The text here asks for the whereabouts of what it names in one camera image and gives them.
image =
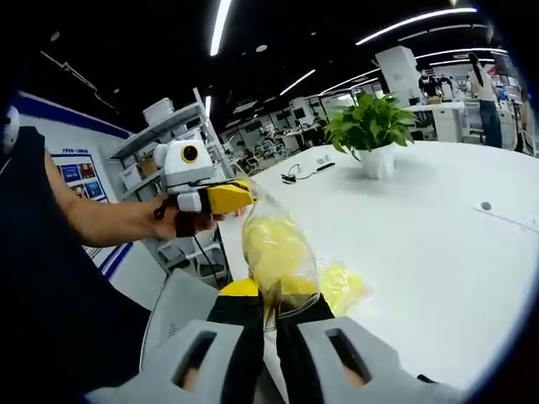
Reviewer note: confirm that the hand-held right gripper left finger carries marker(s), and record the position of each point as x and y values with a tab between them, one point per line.
236	336

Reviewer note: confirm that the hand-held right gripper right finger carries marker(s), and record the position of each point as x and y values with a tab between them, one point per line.
303	349

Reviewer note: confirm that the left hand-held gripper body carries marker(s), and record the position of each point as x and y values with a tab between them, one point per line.
185	172

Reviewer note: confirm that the bagged round yellow silicone block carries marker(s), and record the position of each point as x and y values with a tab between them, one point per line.
273	248

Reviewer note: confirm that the person's left hand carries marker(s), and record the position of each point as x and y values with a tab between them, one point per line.
162	225

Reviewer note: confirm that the brown cardboard box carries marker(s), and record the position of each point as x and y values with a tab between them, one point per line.
147	167

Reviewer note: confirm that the grey metal shelf rack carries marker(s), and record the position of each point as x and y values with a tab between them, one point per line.
160	131

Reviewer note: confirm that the white storage bin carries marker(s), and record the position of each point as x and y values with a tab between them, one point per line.
131	177

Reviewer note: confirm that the light grey chair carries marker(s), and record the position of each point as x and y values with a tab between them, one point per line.
177	303

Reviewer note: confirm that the black pen-shaped device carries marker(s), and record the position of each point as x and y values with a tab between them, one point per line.
326	166

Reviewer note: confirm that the white ceiling light strip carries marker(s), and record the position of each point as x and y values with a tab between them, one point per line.
220	29
400	28
297	83

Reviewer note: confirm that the green plant in white pot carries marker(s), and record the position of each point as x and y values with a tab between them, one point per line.
379	162

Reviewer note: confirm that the white worn device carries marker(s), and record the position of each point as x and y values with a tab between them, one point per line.
10	126

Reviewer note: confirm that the white office desk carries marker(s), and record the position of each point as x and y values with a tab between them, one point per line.
446	122

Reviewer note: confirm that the blue-bordered wall poster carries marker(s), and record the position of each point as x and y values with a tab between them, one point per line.
80	174

